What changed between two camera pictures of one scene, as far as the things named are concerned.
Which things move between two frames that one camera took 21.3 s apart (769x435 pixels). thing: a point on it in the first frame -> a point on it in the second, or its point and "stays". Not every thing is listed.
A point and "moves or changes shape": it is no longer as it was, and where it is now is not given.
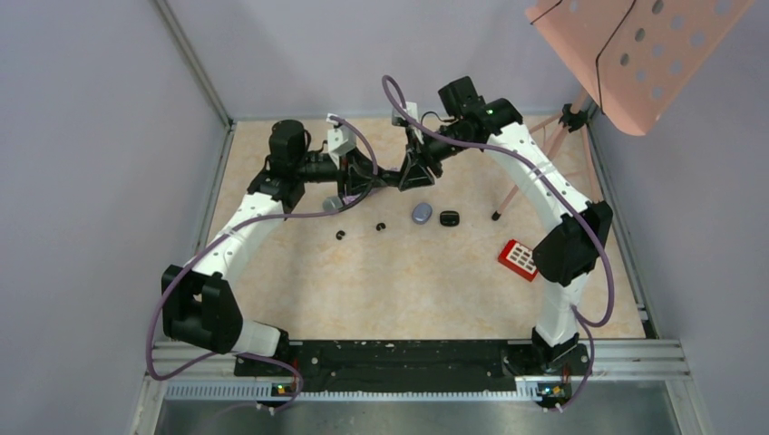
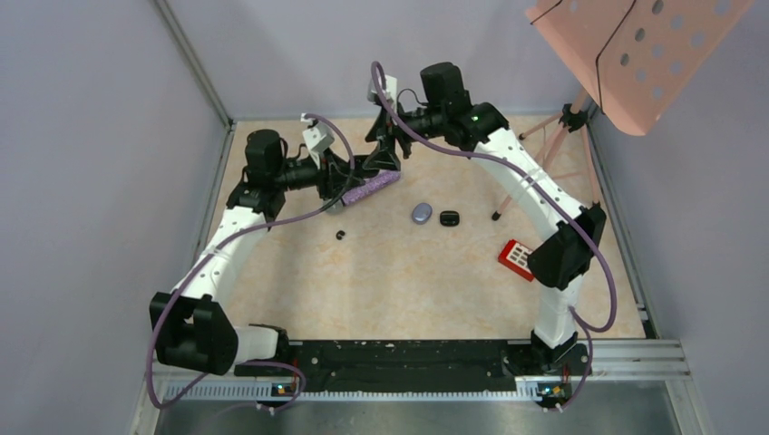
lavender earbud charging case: x=422 y=213 stays
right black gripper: x=415 y=174 -> x=384 y=159
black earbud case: x=392 y=178 moves or changes shape
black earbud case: x=449 y=218 stays
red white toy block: x=520 y=258 stays
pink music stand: x=629 y=58 stays
